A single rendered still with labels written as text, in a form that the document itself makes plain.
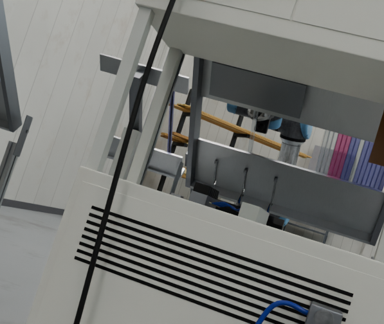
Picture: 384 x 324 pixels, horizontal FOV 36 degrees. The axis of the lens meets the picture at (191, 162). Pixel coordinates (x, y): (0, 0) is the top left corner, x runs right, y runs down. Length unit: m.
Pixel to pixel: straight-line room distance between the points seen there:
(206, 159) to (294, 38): 0.94
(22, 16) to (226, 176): 4.44
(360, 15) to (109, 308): 0.79
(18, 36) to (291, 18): 5.16
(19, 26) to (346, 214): 4.73
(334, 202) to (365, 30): 0.92
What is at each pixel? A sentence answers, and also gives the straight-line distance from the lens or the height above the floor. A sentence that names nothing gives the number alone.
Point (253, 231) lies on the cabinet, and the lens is 1.18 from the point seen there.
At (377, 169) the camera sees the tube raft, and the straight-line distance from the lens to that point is 1.95.
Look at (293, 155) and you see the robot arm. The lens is 2.62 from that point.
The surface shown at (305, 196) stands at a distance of 2.07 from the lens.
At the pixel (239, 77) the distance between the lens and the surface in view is 1.82.
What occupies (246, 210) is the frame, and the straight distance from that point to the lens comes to 1.54.
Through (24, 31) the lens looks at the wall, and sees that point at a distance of 6.34.
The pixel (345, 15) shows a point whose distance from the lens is 1.26.
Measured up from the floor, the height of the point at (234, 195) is 0.70.
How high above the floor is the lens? 0.61
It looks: 4 degrees up
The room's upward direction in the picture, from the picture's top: 18 degrees clockwise
